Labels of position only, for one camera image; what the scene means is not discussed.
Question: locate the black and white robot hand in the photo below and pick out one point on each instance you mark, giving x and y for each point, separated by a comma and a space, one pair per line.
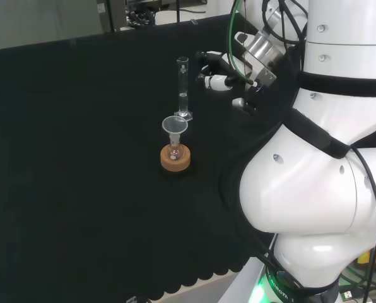
218, 82

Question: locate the clear glass graduated cylinder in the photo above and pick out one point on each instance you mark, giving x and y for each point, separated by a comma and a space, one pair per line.
182, 82

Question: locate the clear plastic funnel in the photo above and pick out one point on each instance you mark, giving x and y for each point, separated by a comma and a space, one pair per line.
174, 125

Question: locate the black tripod pole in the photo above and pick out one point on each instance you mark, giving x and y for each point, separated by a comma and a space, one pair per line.
177, 11

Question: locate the small round-bottom glass flask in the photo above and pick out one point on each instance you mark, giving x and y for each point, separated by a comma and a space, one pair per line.
174, 153

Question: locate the grey metal cabinet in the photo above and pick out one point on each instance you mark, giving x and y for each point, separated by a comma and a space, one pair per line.
107, 15

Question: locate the black bench cloth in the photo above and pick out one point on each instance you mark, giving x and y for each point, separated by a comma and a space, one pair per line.
80, 142

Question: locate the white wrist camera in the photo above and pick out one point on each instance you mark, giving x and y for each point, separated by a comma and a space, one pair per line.
243, 38

